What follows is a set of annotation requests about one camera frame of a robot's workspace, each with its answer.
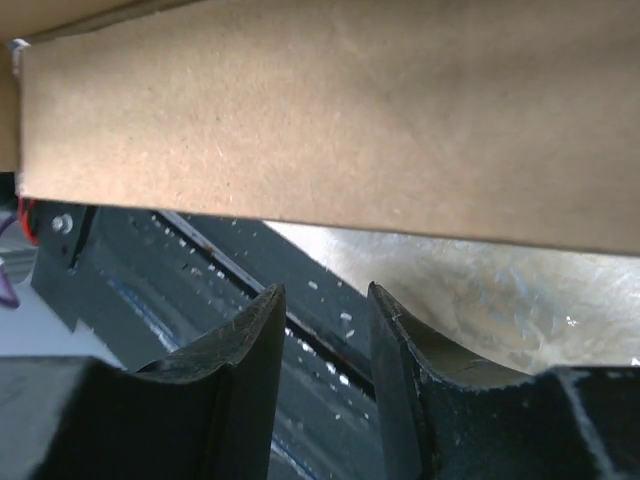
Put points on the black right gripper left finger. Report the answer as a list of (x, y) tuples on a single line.
[(205, 411)]

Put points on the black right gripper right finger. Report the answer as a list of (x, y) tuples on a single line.
[(447, 413)]

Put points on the brown cardboard box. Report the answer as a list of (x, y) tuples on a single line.
[(508, 121)]

